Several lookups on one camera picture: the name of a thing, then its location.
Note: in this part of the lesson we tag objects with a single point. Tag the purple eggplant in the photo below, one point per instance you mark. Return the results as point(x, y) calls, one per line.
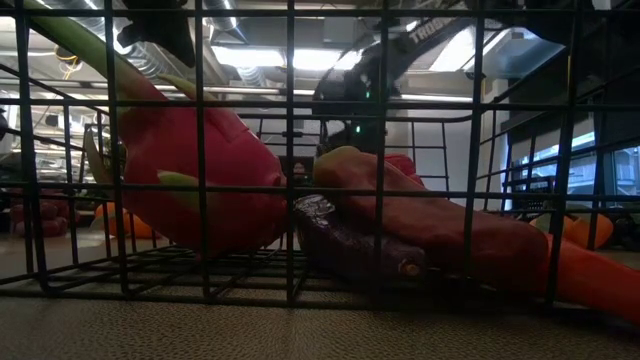
point(340, 240)

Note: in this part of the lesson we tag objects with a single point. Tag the red bell pepper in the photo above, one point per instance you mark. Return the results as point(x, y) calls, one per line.
point(405, 167)
point(450, 230)

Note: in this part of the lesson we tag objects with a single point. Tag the pink dragon fruit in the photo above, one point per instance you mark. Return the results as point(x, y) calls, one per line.
point(240, 160)

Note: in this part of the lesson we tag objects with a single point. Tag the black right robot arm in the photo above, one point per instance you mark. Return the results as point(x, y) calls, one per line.
point(400, 50)

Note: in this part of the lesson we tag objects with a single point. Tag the silver ventilation duct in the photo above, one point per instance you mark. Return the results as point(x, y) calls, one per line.
point(145, 55)

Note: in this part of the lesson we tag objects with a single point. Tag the orange carrot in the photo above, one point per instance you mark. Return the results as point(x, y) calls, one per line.
point(600, 280)

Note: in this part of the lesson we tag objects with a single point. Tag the white ceiling light panel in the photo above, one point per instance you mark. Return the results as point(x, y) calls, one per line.
point(250, 57)

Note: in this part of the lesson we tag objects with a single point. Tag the small dark purple grape bunch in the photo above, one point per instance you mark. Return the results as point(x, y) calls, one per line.
point(45, 220)

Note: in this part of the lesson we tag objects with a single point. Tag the orange cluster with leaves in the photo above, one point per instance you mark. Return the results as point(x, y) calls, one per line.
point(135, 227)
point(585, 232)

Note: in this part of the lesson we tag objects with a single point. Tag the round grey mat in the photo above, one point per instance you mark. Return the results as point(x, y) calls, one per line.
point(250, 335)

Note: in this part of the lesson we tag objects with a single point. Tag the small black grape bunch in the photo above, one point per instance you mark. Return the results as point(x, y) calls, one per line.
point(286, 172)

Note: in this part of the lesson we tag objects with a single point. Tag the large black grape bunch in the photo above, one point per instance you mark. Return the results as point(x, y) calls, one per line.
point(630, 232)

